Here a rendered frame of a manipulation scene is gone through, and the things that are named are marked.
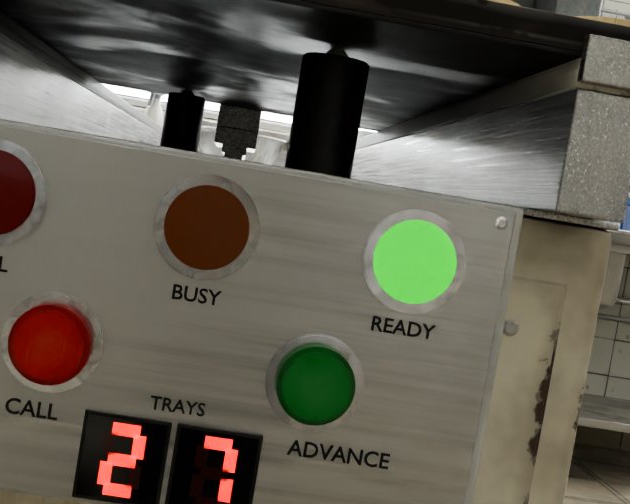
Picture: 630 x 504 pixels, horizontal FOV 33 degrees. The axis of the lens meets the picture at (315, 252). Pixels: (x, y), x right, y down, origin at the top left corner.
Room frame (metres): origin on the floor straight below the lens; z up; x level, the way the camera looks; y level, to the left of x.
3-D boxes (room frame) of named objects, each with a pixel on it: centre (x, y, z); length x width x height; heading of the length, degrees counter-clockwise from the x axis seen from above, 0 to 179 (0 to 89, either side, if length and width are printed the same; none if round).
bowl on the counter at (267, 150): (3.83, 0.33, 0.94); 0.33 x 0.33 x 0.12
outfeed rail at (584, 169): (1.41, -0.02, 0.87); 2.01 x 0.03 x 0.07; 5
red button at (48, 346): (0.39, 0.09, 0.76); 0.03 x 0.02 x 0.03; 95
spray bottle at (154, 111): (4.03, 0.69, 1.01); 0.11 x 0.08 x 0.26; 6
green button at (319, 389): (0.40, -0.01, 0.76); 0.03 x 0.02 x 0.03; 95
